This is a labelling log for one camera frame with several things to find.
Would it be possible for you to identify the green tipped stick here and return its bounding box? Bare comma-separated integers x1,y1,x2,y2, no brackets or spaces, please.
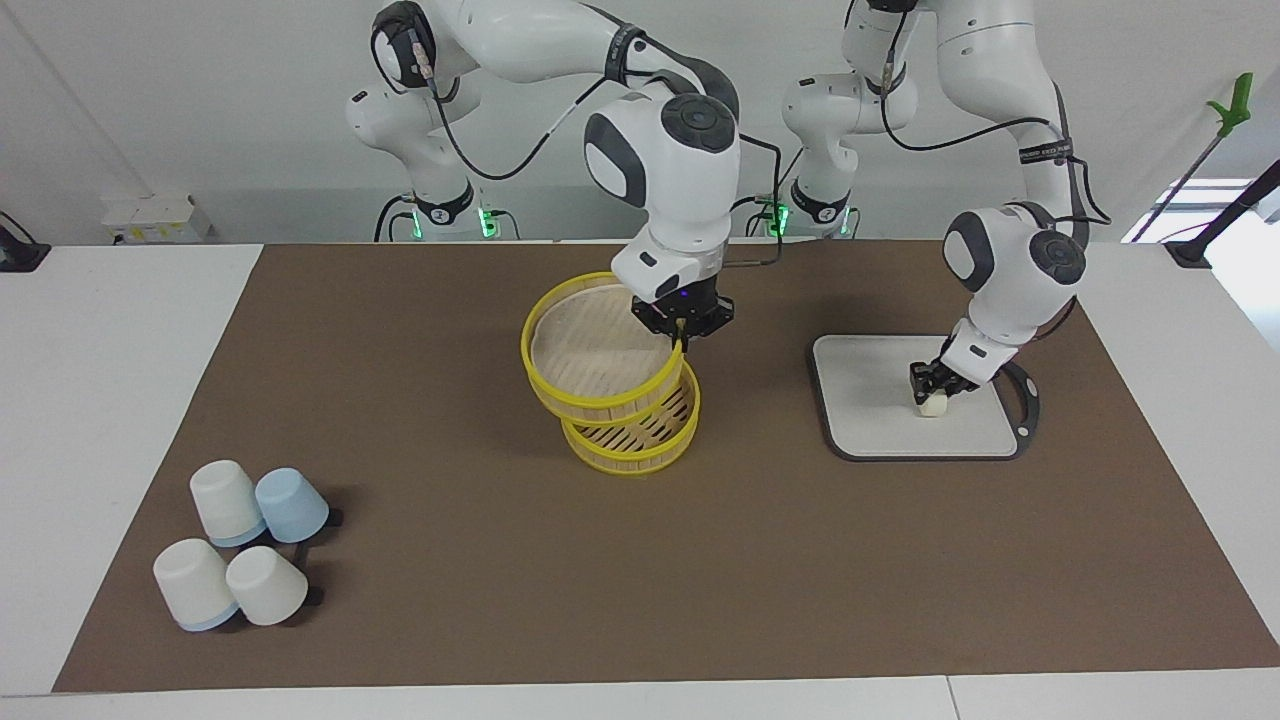
1135,72,1254,243

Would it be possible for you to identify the white plastic cup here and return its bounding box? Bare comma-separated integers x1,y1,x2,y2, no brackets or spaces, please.
225,545,309,627

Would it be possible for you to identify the white cup with blue rim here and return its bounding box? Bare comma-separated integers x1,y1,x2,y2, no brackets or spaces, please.
190,460,268,548
153,538,241,633

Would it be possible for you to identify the black right base cable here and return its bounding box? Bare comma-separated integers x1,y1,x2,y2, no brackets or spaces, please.
374,193,419,243

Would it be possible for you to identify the black left base cable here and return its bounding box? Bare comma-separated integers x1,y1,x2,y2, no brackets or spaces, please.
709,150,806,239

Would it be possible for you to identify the yellow bamboo steamer lid tier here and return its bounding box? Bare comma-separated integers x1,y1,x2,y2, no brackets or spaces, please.
520,272,691,429

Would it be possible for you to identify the yellow bamboo steamer base tier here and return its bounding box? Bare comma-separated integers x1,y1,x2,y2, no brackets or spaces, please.
560,360,701,476

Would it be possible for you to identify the black camera stand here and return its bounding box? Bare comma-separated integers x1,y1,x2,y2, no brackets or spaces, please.
1165,160,1280,269

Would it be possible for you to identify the white power strip box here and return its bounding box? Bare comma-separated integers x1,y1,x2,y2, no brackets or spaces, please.
100,193,214,246

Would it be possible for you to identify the brown table mat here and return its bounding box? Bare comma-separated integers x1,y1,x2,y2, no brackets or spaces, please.
52,240,1280,693

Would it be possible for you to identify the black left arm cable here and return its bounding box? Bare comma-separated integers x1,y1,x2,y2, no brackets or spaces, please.
880,0,1113,229

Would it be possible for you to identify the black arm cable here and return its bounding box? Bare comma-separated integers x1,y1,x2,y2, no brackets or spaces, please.
405,25,783,269
880,0,1113,229

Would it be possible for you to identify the black table clamp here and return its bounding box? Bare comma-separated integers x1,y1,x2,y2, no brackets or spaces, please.
0,212,51,273

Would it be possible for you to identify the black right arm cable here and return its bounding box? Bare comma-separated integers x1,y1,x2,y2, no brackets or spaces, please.
405,25,783,269

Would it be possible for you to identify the black base cable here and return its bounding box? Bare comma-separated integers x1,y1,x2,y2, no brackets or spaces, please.
709,150,806,239
374,193,419,243

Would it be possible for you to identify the light blue plastic cup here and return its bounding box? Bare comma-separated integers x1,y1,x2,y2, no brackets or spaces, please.
255,467,330,544

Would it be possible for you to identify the grey cutting board black rim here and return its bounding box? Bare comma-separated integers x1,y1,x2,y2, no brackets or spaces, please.
811,334,1041,463

